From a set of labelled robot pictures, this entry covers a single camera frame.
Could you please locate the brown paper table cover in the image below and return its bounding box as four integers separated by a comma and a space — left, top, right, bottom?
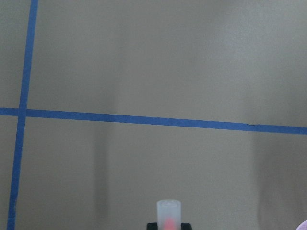
15, 0, 307, 230

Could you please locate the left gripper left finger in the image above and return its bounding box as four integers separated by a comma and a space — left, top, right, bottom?
146, 222, 158, 230

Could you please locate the orange highlighter pen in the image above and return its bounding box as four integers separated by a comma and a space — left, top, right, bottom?
156, 199, 181, 230

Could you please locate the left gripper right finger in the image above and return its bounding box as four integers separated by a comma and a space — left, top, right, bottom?
181, 223, 192, 230

